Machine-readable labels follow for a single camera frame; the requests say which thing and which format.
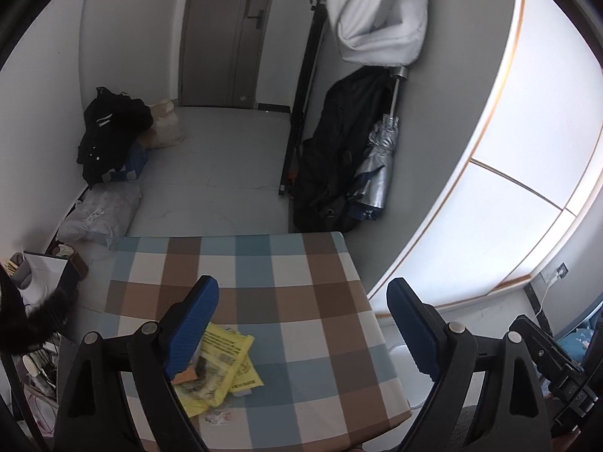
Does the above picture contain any orange-brown snack packet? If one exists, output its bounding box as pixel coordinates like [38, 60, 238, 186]
[172, 365, 198, 386]

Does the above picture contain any yellow printed plastic bag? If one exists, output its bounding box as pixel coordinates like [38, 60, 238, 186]
[173, 322, 264, 417]

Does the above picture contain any checkered tablecloth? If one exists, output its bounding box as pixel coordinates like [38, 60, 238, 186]
[104, 233, 411, 451]

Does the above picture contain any white frosted sliding window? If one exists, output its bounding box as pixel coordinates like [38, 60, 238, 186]
[369, 0, 602, 314]

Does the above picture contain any grey plastic parcel bag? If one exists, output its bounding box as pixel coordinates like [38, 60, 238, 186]
[56, 182, 142, 248]

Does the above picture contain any white side table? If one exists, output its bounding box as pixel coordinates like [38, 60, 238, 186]
[21, 251, 81, 312]

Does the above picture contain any silver folded umbrella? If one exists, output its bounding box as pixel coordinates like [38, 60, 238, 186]
[349, 66, 408, 221]

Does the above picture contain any black fur-trimmed sleeve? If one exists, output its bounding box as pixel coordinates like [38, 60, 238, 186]
[0, 268, 78, 355]

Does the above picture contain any grey pen holder cup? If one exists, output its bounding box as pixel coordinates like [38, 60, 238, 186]
[10, 253, 32, 290]

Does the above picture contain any beige paper bag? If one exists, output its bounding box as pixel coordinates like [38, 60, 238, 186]
[138, 99, 184, 150]

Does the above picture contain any black backpack on floor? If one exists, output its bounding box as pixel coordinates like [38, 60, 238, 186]
[77, 87, 153, 186]

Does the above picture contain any grey-brown door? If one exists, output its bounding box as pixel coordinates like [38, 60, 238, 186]
[179, 0, 272, 109]

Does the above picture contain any white wall socket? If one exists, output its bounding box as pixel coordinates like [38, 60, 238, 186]
[547, 263, 568, 287]

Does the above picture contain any black folded metal frame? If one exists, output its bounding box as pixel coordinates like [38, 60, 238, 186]
[278, 0, 328, 197]

